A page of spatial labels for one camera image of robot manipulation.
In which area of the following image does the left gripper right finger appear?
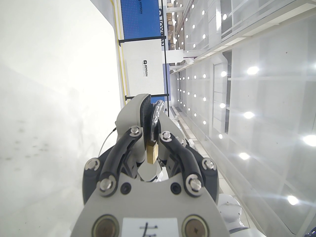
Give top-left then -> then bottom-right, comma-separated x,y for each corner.
155,114 -> 218,198

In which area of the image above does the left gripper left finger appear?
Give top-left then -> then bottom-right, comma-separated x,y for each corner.
84,94 -> 154,196

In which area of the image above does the brass padlock with silver shackle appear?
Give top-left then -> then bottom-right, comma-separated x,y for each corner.
146,100 -> 166,165

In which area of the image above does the white partition panel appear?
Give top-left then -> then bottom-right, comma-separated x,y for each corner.
118,38 -> 171,100

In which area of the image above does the robot body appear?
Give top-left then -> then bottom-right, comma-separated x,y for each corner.
217,194 -> 250,237

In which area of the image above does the blue partition panel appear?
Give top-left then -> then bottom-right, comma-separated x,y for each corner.
113,0 -> 164,43

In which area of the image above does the thin grey cable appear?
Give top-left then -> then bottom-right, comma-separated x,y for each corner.
98,128 -> 118,157

